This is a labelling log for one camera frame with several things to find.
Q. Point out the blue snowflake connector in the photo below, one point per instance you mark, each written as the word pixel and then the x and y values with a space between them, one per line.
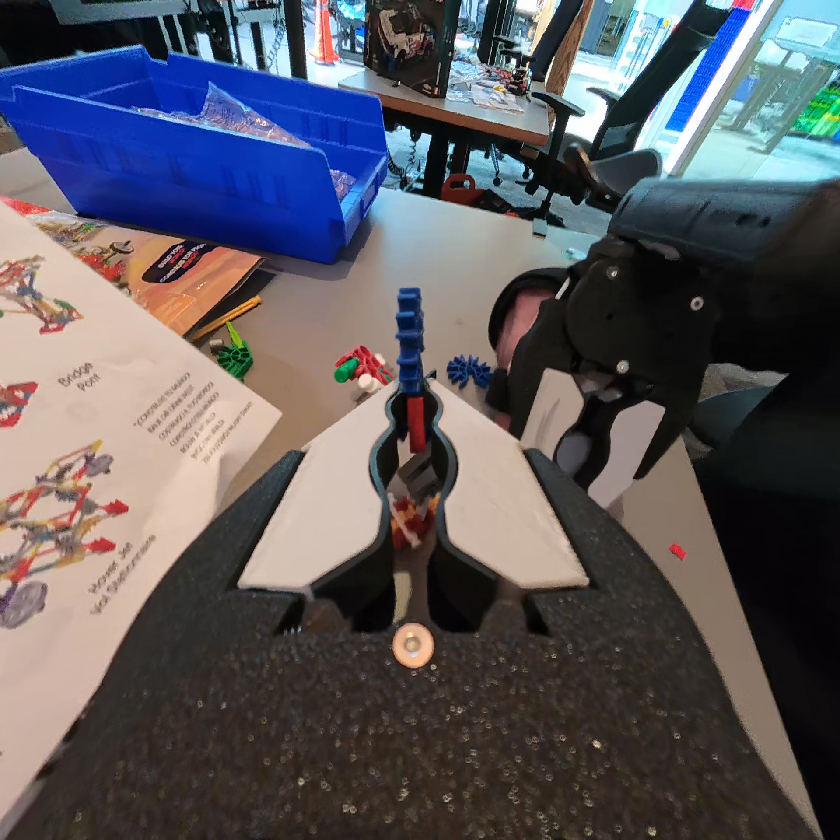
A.
pixel 469 371
pixel 410 328

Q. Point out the toy models instruction sheet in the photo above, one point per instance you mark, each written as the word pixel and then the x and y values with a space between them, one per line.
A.
pixel 98 426

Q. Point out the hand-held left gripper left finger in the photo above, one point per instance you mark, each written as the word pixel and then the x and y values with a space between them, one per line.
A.
pixel 315 518

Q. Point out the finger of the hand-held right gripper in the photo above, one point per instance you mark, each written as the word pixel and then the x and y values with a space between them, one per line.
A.
pixel 630 439
pixel 548 410

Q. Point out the person's torso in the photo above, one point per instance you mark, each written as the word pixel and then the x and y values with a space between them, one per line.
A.
pixel 787 590

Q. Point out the red tool bag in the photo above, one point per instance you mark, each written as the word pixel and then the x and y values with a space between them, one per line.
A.
pixel 463 190

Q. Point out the black metal pole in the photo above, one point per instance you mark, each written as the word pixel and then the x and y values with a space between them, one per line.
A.
pixel 295 33

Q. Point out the clear plastic bag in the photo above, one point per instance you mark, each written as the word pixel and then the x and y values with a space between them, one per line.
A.
pixel 229 118

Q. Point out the brown plastic bag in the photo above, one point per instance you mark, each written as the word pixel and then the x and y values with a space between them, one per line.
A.
pixel 197 269

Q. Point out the orange traffic cone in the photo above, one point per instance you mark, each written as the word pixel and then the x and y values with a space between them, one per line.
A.
pixel 323 33

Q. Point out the person's right hand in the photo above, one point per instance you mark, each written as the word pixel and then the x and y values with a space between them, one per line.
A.
pixel 522 321

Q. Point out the blue plastic bin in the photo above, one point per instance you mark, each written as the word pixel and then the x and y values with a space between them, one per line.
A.
pixel 197 184

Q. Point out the wooden support post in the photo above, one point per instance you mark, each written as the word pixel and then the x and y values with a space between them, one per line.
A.
pixel 568 46

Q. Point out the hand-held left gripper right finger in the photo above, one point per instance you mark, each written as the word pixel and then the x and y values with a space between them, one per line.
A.
pixel 512 518

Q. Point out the wooden table with black legs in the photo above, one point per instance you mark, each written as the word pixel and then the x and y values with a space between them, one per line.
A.
pixel 459 115

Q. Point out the person's right forearm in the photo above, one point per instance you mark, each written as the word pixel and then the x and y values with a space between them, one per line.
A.
pixel 787 315

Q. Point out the colourful construction toy model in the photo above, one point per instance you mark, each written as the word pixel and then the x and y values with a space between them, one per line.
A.
pixel 415 420

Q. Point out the black office chair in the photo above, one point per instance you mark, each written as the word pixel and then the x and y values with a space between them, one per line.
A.
pixel 630 131

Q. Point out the dark grey sheet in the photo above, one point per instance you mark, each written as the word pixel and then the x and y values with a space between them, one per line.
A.
pixel 259 282

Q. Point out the blue brick wall panel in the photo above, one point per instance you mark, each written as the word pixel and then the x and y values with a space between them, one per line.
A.
pixel 712 59

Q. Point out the long yellow rod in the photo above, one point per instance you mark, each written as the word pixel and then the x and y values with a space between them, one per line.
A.
pixel 226 318

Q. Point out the black toy car box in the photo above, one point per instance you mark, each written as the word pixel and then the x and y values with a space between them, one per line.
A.
pixel 410 39

